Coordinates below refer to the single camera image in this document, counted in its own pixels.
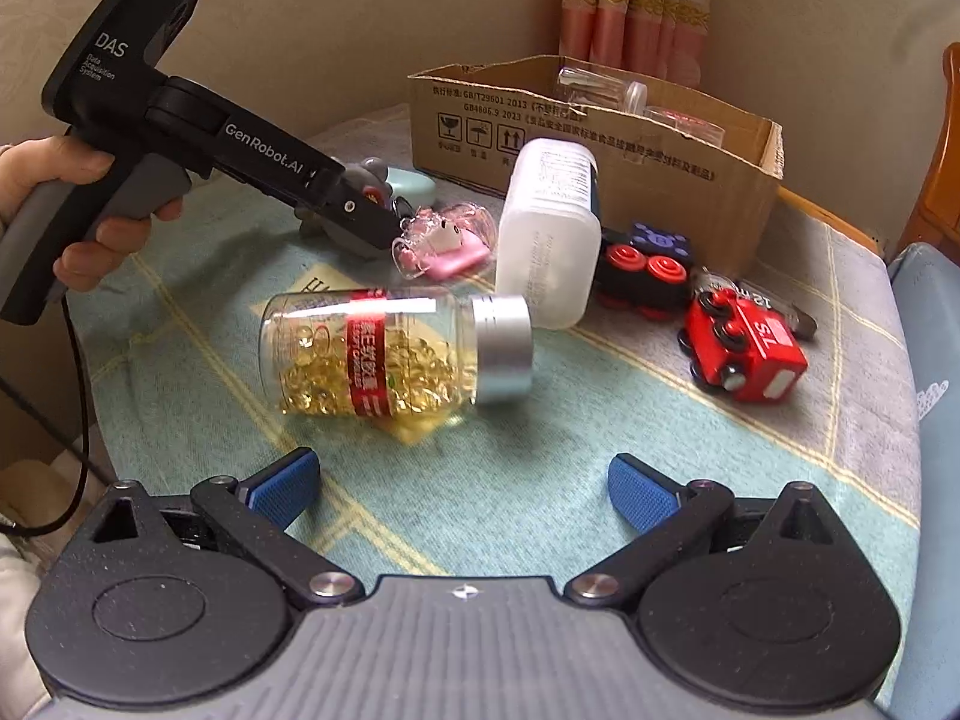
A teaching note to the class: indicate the pink curtain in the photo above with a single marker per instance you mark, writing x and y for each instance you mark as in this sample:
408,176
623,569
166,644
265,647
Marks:
615,0

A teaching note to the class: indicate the white plastic bottle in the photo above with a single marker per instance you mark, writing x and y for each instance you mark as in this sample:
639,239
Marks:
544,255

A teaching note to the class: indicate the checkered blanket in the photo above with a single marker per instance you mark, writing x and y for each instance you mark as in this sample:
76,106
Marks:
562,420

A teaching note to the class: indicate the blue bed sheet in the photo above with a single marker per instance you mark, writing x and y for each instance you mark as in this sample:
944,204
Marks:
930,300

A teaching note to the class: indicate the cardboard box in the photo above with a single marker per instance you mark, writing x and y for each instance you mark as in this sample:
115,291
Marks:
675,187

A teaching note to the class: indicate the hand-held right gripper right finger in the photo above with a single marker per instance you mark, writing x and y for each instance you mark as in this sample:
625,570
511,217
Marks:
637,491

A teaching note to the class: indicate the grey animal toy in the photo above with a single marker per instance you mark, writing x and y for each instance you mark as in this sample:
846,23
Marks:
367,174

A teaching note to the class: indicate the wooden bed headboard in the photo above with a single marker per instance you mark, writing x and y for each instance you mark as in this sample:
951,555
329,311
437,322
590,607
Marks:
937,187

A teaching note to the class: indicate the person's left hand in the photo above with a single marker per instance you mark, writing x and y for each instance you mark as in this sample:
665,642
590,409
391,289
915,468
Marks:
90,255

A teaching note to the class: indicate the clear container with red lid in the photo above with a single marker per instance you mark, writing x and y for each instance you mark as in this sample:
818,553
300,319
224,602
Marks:
682,124

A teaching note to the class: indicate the black toy train red wheels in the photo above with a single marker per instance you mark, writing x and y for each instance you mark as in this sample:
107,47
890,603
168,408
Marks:
645,292

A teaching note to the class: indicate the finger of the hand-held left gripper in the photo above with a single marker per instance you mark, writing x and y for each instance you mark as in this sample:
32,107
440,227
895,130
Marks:
360,217

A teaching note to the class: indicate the clear plastic jar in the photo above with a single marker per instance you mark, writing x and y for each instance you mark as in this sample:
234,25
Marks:
589,86

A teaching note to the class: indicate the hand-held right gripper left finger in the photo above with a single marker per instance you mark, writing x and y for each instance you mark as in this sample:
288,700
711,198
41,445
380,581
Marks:
285,484

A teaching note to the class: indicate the light blue plastic piece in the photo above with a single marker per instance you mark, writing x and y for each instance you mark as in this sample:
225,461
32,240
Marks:
412,184

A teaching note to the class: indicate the clear bottle of yellow capsules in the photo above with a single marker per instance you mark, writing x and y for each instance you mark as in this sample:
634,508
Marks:
322,360

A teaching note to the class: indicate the red toy train car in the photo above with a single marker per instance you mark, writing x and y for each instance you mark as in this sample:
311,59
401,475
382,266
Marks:
757,345

